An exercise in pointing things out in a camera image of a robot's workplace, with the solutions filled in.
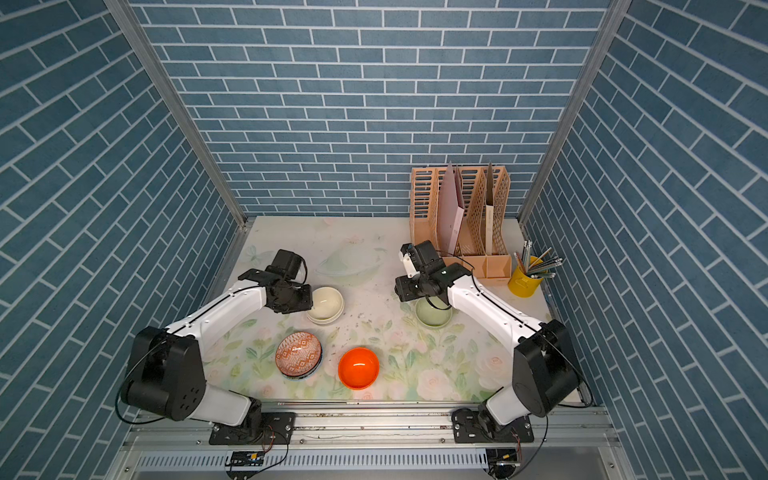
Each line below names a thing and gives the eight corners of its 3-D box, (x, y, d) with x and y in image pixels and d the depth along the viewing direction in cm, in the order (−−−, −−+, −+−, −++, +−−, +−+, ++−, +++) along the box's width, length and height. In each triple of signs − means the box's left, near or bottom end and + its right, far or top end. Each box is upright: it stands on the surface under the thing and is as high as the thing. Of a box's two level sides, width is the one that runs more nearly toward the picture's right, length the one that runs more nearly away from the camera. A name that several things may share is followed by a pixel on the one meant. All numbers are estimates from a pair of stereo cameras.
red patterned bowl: (278, 381, 82) (270, 373, 77) (288, 341, 90) (281, 331, 84) (320, 382, 82) (315, 374, 77) (327, 341, 90) (322, 331, 84)
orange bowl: (337, 390, 81) (335, 387, 78) (342, 352, 88) (340, 347, 85) (378, 391, 81) (377, 387, 78) (380, 352, 88) (379, 347, 85)
